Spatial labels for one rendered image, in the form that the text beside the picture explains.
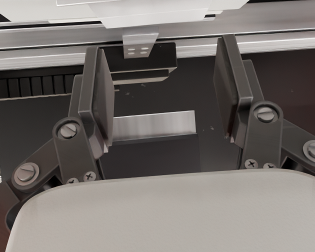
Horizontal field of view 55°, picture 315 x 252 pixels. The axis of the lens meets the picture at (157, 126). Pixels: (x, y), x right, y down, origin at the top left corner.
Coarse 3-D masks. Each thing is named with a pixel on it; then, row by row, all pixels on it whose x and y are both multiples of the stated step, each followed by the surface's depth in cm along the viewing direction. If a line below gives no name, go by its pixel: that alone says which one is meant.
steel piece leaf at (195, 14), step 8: (200, 8) 23; (112, 16) 23; (120, 16) 23; (128, 16) 24; (136, 16) 24; (144, 16) 24; (152, 16) 24; (160, 16) 24; (168, 16) 25; (176, 16) 25; (184, 16) 25; (192, 16) 25; (200, 16) 25; (104, 24) 25; (112, 24) 26; (120, 24) 26; (128, 24) 26; (136, 24) 26; (144, 24) 26
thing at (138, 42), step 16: (128, 32) 29; (144, 32) 29; (112, 48) 44; (128, 48) 36; (144, 48) 36; (160, 48) 44; (112, 64) 44; (128, 64) 44; (144, 64) 44; (160, 64) 44; (176, 64) 45; (112, 80) 45; (128, 80) 46; (144, 80) 49; (160, 80) 52
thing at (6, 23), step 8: (0, 16) 23; (208, 16) 27; (0, 24) 24; (8, 24) 24; (16, 24) 24; (24, 24) 24; (32, 24) 25; (40, 24) 26; (48, 24) 26; (56, 24) 26; (64, 24) 26; (72, 24) 26; (80, 24) 26; (88, 24) 26; (96, 24) 26; (0, 32) 26
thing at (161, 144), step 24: (120, 120) 26; (144, 120) 26; (168, 120) 26; (192, 120) 27; (120, 144) 25; (144, 144) 26; (168, 144) 26; (192, 144) 26; (120, 168) 25; (144, 168) 26; (168, 168) 26; (192, 168) 26
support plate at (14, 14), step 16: (0, 0) 19; (16, 0) 19; (32, 0) 19; (48, 0) 19; (224, 0) 22; (240, 0) 23; (16, 16) 22; (32, 16) 22; (48, 16) 23; (64, 16) 23; (80, 16) 23; (96, 16) 24
